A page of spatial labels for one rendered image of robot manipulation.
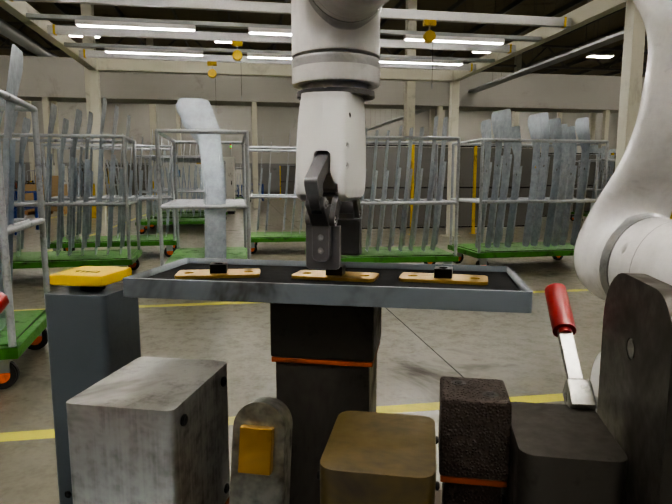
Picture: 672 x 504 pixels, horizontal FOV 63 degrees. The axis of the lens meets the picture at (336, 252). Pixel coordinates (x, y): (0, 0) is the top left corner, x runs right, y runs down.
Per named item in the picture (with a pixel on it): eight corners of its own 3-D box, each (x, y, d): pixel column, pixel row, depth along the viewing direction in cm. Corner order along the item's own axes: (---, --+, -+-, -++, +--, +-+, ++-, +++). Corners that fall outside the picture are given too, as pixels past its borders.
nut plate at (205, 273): (173, 279, 54) (173, 267, 54) (179, 272, 58) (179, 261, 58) (259, 277, 55) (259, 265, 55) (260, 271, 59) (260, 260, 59)
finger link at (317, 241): (307, 195, 51) (308, 267, 52) (296, 196, 48) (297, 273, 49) (341, 195, 50) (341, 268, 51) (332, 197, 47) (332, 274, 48)
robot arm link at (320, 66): (308, 71, 58) (308, 100, 59) (279, 53, 50) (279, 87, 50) (387, 67, 56) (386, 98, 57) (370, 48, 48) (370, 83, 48)
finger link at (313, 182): (327, 145, 53) (328, 203, 54) (302, 145, 46) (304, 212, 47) (339, 145, 53) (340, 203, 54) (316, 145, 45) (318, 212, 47)
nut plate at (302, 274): (289, 278, 55) (289, 266, 55) (301, 272, 58) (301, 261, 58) (373, 282, 53) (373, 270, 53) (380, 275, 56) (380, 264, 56)
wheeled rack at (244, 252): (253, 292, 616) (250, 130, 592) (159, 295, 597) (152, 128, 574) (248, 265, 801) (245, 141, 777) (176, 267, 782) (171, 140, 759)
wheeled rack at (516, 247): (476, 273, 734) (481, 138, 710) (447, 262, 831) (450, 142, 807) (603, 269, 772) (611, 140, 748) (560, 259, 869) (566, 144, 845)
